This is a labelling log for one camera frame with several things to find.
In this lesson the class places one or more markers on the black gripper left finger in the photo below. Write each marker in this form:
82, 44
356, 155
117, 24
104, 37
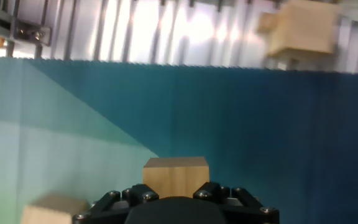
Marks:
135, 194

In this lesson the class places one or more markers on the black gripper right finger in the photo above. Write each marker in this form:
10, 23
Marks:
211, 191

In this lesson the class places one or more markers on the wooden cube block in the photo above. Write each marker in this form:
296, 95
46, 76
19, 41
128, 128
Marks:
51, 211
303, 28
176, 179

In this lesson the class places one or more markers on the blue green white cloth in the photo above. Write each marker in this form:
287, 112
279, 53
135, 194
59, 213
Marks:
228, 124

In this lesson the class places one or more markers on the small wooden cube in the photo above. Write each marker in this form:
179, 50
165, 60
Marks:
266, 22

